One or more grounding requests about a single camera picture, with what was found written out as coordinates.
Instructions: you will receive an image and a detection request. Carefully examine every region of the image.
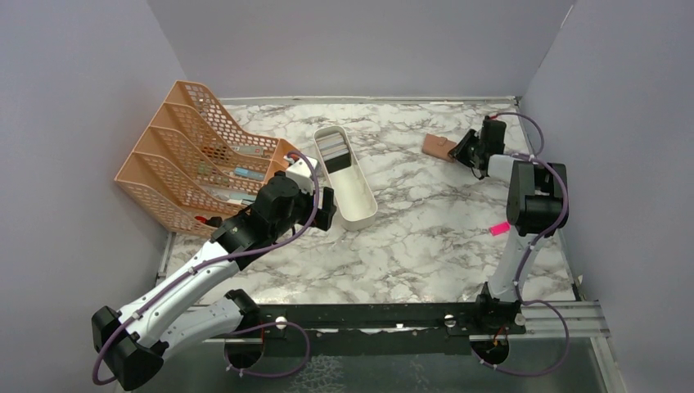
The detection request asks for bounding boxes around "blue item in organizer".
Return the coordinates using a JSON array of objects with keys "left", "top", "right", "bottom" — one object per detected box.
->
[{"left": 233, "top": 167, "right": 265, "bottom": 182}]

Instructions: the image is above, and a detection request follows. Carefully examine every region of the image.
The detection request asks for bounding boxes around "orange mesh file organizer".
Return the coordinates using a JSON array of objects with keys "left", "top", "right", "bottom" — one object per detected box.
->
[{"left": 115, "top": 80, "right": 294, "bottom": 237}]

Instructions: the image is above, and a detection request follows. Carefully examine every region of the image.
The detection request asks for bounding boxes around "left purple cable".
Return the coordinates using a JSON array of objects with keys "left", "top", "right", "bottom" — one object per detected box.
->
[{"left": 91, "top": 151, "right": 322, "bottom": 386}]

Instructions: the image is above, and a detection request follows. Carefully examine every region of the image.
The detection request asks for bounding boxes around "red black item in organizer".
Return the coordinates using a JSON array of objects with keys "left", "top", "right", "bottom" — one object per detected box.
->
[{"left": 195, "top": 215, "right": 223, "bottom": 228}]

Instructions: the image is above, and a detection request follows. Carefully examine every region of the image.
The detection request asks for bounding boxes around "black mounting rail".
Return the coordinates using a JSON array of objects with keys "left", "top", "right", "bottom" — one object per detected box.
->
[{"left": 203, "top": 300, "right": 527, "bottom": 359}]

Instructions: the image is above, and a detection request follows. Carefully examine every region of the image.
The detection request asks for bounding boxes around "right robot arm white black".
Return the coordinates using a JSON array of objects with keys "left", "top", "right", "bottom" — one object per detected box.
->
[{"left": 448, "top": 115, "right": 569, "bottom": 333}]

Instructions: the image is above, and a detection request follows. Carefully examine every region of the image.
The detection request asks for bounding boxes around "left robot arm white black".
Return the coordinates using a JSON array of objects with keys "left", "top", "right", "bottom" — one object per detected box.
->
[{"left": 91, "top": 172, "right": 336, "bottom": 391}]

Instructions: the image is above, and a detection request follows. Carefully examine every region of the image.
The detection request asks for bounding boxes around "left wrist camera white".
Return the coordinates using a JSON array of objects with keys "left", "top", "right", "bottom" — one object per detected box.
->
[{"left": 285, "top": 154, "right": 320, "bottom": 194}]

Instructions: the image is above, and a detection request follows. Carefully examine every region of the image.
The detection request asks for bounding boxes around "white oblong plastic tray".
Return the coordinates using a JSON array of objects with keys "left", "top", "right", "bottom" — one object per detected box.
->
[{"left": 313, "top": 126, "right": 378, "bottom": 231}]

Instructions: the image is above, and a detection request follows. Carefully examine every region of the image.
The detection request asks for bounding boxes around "brown leather card holder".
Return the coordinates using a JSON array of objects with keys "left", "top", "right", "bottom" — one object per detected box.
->
[{"left": 421, "top": 133, "right": 457, "bottom": 162}]

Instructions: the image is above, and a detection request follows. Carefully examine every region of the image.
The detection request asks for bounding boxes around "pink highlighter marker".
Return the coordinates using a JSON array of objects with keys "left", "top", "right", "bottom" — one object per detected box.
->
[{"left": 489, "top": 222, "right": 511, "bottom": 237}]

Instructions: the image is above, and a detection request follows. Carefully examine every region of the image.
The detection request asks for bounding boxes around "stack of credit cards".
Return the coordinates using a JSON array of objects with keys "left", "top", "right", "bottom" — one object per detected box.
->
[{"left": 317, "top": 133, "right": 352, "bottom": 174}]

